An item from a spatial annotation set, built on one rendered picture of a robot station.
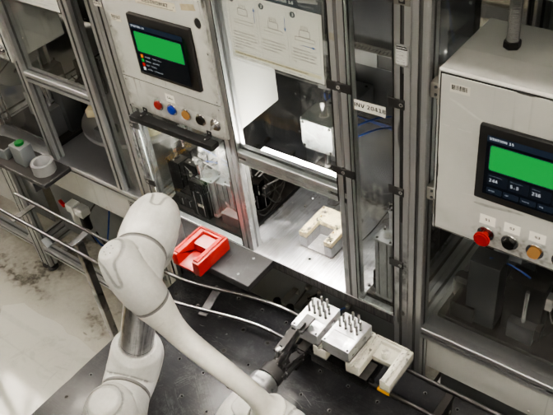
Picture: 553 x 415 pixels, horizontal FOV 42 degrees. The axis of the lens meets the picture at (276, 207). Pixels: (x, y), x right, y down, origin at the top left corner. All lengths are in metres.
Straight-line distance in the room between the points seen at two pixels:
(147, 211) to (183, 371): 0.82
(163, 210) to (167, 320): 0.27
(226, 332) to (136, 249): 0.92
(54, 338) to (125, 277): 2.03
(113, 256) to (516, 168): 0.91
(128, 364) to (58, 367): 1.39
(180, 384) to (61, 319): 1.42
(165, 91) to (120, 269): 0.77
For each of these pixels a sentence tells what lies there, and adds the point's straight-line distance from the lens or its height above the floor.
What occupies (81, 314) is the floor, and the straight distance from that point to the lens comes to 3.75.
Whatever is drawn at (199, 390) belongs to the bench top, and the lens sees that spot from 2.42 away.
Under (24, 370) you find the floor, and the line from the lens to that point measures 3.62.
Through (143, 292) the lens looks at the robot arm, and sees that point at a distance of 1.71.
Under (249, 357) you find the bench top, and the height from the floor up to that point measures 0.68.
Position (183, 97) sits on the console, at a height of 1.48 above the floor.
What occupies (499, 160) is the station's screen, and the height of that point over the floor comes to 1.62.
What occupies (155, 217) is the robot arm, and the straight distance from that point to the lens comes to 1.79.
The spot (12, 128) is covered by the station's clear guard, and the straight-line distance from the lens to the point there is 3.36.
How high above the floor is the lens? 2.61
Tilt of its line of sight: 40 degrees down
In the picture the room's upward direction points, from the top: 8 degrees counter-clockwise
